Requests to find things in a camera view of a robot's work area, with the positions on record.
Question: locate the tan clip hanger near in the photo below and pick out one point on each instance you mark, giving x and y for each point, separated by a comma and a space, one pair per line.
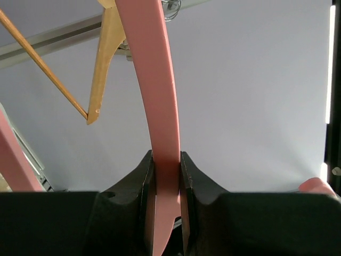
124, 50

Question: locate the pink plastic hanger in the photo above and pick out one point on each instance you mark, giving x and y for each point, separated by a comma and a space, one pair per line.
145, 29

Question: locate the aluminium hanging rail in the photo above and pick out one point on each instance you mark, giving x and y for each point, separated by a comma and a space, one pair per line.
46, 42

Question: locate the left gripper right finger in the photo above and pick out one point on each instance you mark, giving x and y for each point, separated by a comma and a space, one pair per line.
218, 222

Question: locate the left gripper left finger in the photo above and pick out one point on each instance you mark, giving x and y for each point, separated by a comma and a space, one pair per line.
118, 221

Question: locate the wooden hanger with bar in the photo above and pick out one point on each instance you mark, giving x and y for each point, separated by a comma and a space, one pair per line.
112, 35

